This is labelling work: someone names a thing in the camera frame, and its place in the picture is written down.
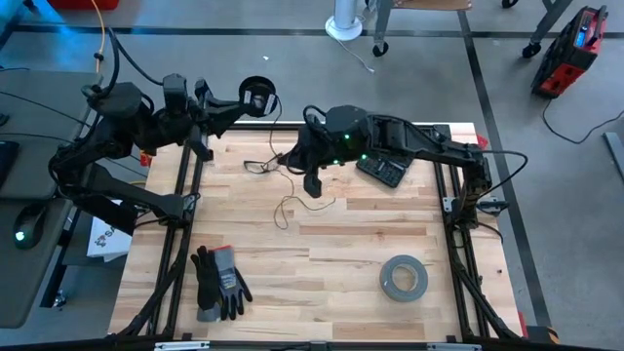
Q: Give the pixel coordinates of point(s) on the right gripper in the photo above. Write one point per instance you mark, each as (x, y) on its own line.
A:
(324, 157)

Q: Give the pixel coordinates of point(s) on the orange black corner block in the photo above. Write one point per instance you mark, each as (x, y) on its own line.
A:
(543, 335)

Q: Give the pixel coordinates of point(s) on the black keypad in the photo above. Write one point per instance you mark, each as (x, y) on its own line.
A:
(385, 171)

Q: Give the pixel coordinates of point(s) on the silver metal bracket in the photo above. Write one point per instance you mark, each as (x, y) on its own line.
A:
(180, 345)
(453, 347)

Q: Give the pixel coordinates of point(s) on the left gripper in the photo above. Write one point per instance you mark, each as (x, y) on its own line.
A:
(185, 127)

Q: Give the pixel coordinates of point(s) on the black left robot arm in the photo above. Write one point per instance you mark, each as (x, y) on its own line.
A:
(117, 105)

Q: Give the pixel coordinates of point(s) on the red black tool case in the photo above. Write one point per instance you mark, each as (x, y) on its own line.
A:
(565, 58)

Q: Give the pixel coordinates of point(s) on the black computer mouse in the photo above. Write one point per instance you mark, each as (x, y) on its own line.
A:
(29, 226)

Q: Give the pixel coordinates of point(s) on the grey office desk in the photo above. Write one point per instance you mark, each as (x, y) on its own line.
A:
(49, 92)

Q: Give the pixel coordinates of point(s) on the white paper box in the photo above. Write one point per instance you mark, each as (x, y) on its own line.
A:
(105, 241)

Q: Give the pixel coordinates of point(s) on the red storage bin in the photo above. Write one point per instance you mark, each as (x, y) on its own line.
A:
(83, 4)

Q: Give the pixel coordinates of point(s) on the black keyboard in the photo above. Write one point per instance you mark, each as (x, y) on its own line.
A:
(7, 161)

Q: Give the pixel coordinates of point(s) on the black palm work glove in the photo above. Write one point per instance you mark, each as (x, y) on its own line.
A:
(206, 278)

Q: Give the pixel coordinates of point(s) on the red corner guard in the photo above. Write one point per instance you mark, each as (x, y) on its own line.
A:
(522, 324)
(145, 160)
(482, 141)

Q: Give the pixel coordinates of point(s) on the grey metal bar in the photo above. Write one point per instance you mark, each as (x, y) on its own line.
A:
(615, 155)

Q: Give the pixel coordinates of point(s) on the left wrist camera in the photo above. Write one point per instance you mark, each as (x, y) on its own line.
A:
(174, 92)

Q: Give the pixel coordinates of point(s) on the white pole base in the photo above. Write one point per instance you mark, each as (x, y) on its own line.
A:
(343, 24)

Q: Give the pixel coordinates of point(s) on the grey duct tape roll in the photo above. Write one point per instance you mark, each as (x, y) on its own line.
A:
(385, 280)

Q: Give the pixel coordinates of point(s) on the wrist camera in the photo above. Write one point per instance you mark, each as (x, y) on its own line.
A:
(174, 92)
(314, 135)

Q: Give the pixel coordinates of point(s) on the clear safety glasses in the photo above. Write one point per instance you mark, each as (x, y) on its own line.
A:
(253, 168)

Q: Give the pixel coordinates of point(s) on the wooden top rolling workbench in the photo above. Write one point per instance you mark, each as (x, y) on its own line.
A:
(429, 4)

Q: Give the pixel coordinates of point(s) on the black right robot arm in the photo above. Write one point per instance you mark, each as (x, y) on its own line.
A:
(439, 146)

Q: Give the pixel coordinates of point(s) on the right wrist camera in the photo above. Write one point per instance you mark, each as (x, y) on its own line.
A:
(314, 135)

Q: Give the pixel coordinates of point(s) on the grey work glove red cuff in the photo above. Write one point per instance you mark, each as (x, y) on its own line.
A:
(225, 280)

